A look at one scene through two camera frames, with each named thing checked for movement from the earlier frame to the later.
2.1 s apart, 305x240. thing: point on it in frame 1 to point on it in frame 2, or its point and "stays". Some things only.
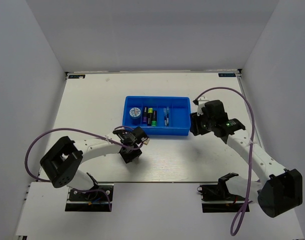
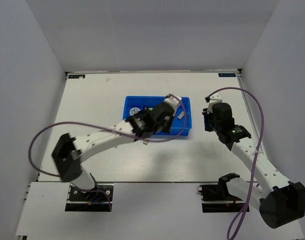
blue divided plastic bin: (159, 115) stays
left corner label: (77, 76) stays
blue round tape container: (135, 112) stays
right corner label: (226, 75) stays
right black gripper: (195, 127) to (206, 116)
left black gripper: (127, 158) to (167, 128)
